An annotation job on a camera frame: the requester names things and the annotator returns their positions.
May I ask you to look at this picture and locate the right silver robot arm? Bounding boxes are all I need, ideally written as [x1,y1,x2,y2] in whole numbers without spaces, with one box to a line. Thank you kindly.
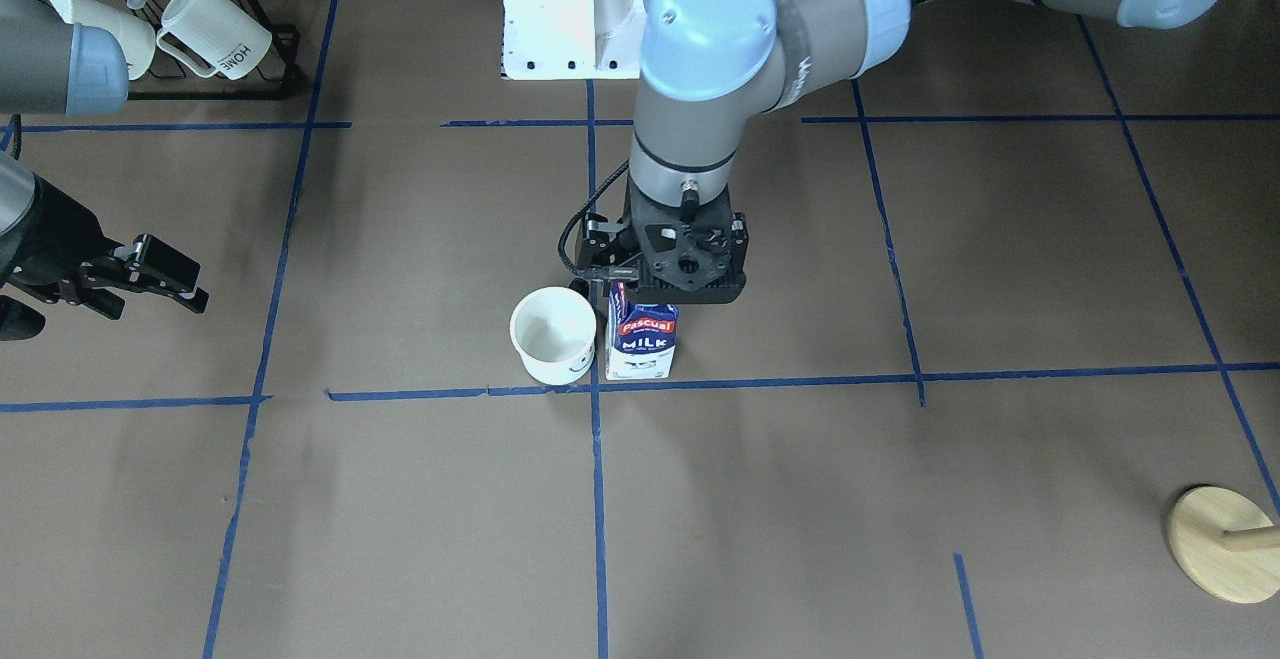
[1,0,209,320]

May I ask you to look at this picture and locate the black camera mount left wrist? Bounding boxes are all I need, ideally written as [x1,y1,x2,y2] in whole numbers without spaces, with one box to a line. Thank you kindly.
[626,184,749,305]

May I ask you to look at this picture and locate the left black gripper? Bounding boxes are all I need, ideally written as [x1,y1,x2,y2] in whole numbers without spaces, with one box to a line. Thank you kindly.
[575,200,641,287]

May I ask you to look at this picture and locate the white ribbed HOME mug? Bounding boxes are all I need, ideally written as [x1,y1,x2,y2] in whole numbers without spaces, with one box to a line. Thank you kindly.
[155,0,273,81]

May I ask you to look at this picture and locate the white pedestal post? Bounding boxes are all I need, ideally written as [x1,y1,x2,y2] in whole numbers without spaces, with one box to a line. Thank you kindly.
[500,0,646,81]

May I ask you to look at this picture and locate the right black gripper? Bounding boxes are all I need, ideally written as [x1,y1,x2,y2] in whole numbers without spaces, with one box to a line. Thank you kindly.
[3,175,210,320]

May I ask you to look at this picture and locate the white smiley face mug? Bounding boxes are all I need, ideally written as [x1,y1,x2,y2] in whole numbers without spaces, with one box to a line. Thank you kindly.
[508,287,599,386]

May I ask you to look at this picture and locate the black wire mug rack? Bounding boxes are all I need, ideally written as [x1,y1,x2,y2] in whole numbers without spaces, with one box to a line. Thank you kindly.
[29,0,300,101]

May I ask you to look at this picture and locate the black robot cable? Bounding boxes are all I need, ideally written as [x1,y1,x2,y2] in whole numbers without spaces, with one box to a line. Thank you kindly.
[557,159,634,285]

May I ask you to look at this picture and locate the blue white milk carton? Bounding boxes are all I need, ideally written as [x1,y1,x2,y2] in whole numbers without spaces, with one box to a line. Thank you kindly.
[605,282,680,381]

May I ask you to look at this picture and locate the wooden mug tree stand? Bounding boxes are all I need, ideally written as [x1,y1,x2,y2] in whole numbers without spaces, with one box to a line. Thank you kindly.
[1164,485,1279,604]

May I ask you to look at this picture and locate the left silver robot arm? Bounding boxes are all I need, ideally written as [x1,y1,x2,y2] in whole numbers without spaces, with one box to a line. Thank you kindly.
[557,0,1219,305]

